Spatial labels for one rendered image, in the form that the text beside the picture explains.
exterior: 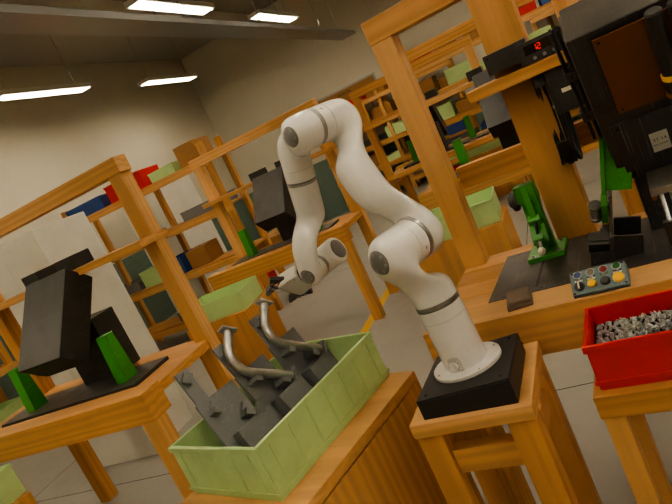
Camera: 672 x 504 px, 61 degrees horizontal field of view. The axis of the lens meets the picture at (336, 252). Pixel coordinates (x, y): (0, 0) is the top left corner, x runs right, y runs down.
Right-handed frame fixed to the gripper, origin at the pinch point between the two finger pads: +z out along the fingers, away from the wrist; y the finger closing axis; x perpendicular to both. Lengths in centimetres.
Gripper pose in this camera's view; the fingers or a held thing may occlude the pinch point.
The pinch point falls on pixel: (279, 294)
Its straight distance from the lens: 195.7
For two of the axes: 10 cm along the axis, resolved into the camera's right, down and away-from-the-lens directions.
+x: 1.0, 8.2, -5.6
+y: -7.8, -2.8, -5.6
